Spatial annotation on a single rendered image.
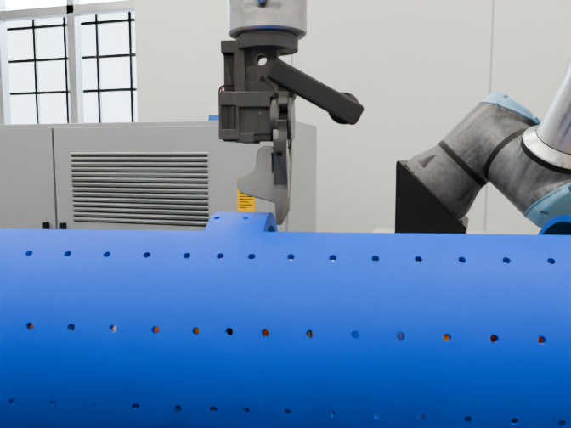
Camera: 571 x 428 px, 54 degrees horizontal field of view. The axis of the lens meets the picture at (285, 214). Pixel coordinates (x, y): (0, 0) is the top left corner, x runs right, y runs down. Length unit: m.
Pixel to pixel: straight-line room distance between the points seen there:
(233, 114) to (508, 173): 0.78
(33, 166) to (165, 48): 1.20
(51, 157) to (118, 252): 2.09
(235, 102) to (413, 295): 0.28
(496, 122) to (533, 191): 0.19
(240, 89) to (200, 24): 2.82
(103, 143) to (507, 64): 2.19
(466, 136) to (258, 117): 0.79
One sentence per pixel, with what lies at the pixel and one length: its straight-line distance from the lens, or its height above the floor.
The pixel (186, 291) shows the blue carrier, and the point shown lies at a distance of 0.56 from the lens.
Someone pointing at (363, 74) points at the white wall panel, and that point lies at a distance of 3.44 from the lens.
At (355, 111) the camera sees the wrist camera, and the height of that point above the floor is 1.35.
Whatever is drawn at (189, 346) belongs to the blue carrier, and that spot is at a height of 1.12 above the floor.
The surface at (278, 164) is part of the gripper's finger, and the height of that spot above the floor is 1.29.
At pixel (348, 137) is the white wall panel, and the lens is 3.42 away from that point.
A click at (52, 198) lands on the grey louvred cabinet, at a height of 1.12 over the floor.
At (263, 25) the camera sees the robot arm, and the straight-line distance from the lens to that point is 0.63.
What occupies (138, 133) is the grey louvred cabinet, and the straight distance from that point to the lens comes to 2.44.
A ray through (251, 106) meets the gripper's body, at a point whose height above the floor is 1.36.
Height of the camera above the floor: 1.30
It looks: 6 degrees down
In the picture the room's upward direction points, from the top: straight up
